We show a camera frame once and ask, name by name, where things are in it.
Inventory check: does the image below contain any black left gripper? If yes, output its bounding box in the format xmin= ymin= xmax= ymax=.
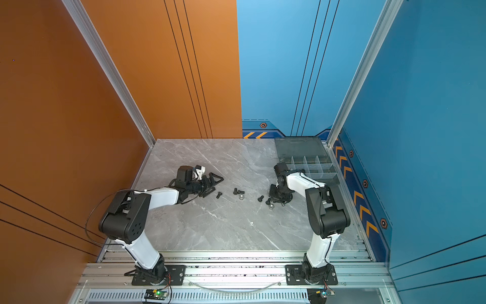
xmin=187 ymin=173 xmax=224 ymax=198

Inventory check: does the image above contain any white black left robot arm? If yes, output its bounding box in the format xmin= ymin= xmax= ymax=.
xmin=99 ymin=165 xmax=224 ymax=286

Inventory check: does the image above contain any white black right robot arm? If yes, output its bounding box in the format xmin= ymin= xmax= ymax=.
xmin=266 ymin=162 xmax=351 ymax=286

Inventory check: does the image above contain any grey compartment organizer box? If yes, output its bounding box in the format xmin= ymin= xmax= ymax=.
xmin=275 ymin=137 xmax=339 ymax=182

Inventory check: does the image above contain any right green circuit board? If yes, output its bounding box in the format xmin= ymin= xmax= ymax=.
xmin=307 ymin=289 xmax=335 ymax=304

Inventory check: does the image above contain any green circuit board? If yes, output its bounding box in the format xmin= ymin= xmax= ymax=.
xmin=144 ymin=289 xmax=170 ymax=301
xmin=307 ymin=289 xmax=335 ymax=304

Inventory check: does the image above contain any left green circuit board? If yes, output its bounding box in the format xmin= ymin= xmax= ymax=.
xmin=144 ymin=289 xmax=170 ymax=301

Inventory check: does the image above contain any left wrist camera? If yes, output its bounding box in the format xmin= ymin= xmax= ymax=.
xmin=193 ymin=165 xmax=206 ymax=181

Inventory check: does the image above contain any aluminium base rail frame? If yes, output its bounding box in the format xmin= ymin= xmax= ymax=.
xmin=70 ymin=250 xmax=400 ymax=303

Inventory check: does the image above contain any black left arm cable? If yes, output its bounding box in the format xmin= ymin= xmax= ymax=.
xmin=85 ymin=187 xmax=134 ymax=248

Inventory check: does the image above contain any aluminium right corner post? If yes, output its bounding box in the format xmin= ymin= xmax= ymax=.
xmin=327 ymin=0 xmax=404 ymax=148

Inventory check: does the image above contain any aluminium corner post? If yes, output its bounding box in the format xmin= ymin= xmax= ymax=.
xmin=327 ymin=0 xmax=404 ymax=148
xmin=62 ymin=0 xmax=156 ymax=148

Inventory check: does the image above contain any aluminium left corner post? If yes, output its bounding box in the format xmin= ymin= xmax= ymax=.
xmin=62 ymin=0 xmax=156 ymax=148

